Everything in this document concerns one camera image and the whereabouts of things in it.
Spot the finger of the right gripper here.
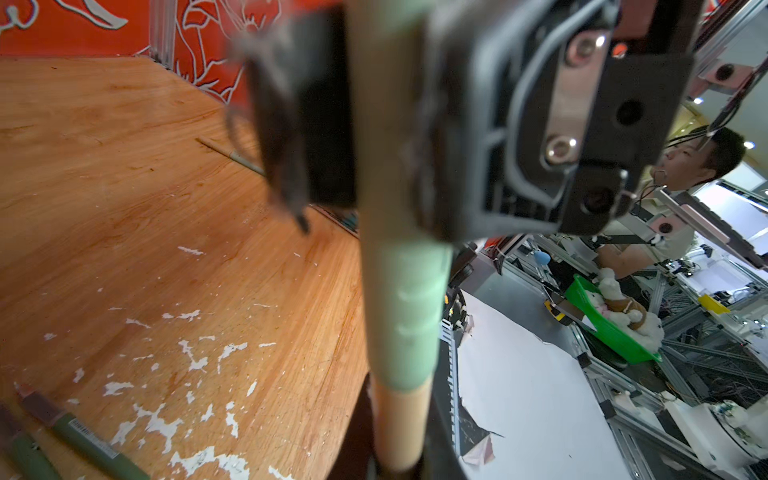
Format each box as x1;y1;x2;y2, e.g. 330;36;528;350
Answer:
225;8;354;234

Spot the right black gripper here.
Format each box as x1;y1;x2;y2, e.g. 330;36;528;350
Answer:
419;1;705;240

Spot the dark green pen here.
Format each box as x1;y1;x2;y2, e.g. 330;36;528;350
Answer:
16;385;150;480

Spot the person in background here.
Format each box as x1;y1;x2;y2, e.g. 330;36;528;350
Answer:
596;127;746;279

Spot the green plastic bin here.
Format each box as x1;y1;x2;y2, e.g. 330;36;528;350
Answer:
564;275;663;364

